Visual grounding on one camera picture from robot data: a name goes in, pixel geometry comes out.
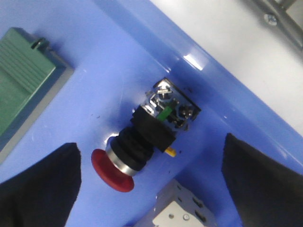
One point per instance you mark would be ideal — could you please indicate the red emergency stop button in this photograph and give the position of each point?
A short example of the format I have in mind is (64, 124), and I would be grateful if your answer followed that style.
(155, 124)

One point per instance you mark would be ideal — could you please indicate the white circuit breaker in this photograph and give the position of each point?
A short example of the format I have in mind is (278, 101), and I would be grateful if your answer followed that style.
(176, 206)

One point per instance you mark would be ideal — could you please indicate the green and beige module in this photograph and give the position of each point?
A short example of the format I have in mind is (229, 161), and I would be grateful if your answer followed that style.
(31, 75)

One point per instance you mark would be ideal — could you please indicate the silver metal rack frame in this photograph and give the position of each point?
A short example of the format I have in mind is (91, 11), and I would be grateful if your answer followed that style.
(274, 13)

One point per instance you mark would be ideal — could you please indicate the blue plastic tray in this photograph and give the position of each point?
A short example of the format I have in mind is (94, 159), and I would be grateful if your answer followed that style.
(118, 50)

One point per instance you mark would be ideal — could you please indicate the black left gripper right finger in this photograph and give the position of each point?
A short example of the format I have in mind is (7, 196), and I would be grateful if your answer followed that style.
(265, 192)

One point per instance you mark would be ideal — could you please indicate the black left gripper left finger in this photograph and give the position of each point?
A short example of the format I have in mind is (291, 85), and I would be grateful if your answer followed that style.
(43, 195)

